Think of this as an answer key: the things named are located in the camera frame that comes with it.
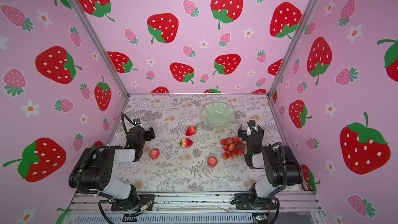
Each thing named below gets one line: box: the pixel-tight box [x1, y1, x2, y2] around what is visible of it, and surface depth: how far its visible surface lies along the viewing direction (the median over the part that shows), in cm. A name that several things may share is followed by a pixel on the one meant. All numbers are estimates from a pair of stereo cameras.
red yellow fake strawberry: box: [177, 137, 194, 149], surface depth 94 cm
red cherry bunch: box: [220, 136, 246, 161], surface depth 90 cm
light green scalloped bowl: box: [201, 101, 236, 130], surface depth 109 cm
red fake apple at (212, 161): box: [207, 156, 218, 167], surface depth 86 cm
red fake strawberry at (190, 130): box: [185, 125, 198, 137], surface depth 100 cm
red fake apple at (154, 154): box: [149, 148, 161, 160], surface depth 89 cm
